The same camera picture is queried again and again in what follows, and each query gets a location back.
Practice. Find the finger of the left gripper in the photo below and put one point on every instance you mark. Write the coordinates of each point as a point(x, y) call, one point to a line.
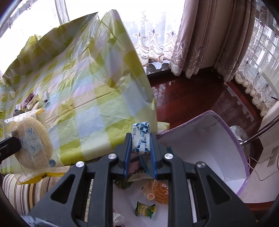
point(9, 147)

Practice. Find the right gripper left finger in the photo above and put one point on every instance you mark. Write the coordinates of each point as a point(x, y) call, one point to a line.
point(83, 196)

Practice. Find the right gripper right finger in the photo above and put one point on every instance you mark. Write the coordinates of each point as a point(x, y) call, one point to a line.
point(197, 196)

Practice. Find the round pale cake packet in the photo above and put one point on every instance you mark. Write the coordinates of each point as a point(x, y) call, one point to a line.
point(36, 159)

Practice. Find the blue white candy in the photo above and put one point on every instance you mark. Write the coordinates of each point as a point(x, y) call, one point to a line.
point(141, 138)

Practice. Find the orange snack packet in box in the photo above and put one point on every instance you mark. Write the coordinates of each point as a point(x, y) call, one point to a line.
point(156, 191)

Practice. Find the green pea snack packet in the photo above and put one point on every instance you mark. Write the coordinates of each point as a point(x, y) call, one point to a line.
point(122, 184)

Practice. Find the small green candy packet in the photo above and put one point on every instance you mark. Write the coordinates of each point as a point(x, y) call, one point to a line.
point(145, 210)

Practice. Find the striped sofa cushion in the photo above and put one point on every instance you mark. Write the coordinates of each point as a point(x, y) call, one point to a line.
point(23, 197)

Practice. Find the pink wrapped snack bar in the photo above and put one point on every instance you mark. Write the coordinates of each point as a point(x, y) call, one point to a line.
point(28, 99)

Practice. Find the small grey wrapped bar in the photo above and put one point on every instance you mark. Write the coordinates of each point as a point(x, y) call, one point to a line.
point(46, 96)

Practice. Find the white purple-rimmed storage box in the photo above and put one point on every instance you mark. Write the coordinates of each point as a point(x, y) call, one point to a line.
point(205, 138)

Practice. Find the chrome chair leg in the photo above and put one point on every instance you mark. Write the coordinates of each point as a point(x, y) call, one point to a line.
point(243, 138)

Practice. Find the green checkered plastic tablecloth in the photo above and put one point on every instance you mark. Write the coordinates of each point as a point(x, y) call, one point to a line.
point(96, 85)

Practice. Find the pink patterned curtain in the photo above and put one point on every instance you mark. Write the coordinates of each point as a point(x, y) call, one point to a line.
point(213, 34)

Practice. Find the white lace sheer curtain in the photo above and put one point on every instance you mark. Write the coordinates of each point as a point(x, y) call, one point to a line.
point(153, 28)

